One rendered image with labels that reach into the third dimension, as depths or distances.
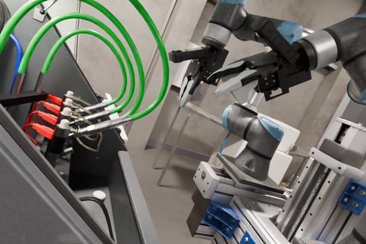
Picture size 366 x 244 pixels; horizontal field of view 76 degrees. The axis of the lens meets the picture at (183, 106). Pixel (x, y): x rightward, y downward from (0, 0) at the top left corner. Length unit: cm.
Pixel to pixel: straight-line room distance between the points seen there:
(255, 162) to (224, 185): 16
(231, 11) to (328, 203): 65
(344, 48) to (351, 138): 39
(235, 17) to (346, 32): 28
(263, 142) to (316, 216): 30
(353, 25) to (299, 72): 13
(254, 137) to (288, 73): 51
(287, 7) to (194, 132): 249
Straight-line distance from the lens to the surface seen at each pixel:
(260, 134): 100
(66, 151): 57
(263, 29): 48
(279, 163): 326
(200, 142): 404
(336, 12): 508
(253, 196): 107
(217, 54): 72
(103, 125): 54
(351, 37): 58
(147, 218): 65
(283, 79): 53
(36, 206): 20
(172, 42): 329
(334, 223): 98
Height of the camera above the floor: 132
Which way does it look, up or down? 8 degrees down
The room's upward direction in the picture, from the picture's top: 23 degrees clockwise
